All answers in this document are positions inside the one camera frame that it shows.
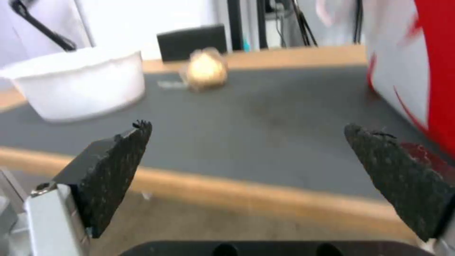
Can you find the white round plastic bowl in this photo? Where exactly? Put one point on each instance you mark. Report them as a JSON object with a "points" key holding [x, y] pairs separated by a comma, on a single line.
{"points": [[80, 84]]}

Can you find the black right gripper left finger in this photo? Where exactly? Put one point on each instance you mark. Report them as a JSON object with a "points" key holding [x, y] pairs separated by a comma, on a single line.
{"points": [[103, 170]]}

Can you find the dark grey desk mat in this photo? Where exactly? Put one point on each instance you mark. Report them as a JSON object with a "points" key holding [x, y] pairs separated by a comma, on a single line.
{"points": [[227, 125]]}

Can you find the red and white takeout bag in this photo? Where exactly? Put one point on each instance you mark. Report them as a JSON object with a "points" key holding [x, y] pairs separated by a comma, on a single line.
{"points": [[416, 64]]}

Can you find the black tripod stand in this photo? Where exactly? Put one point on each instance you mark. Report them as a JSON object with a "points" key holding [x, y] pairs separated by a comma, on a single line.
{"points": [[273, 24]]}

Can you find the black box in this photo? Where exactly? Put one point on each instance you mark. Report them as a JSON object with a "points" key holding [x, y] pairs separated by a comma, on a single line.
{"points": [[192, 42]]}

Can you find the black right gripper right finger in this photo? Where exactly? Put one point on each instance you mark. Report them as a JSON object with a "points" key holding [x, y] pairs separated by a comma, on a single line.
{"points": [[398, 176]]}

